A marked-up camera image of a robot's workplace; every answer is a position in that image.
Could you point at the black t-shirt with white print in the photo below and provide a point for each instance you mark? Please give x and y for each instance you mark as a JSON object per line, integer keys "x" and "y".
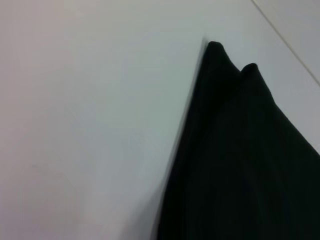
{"x": 237, "y": 162}

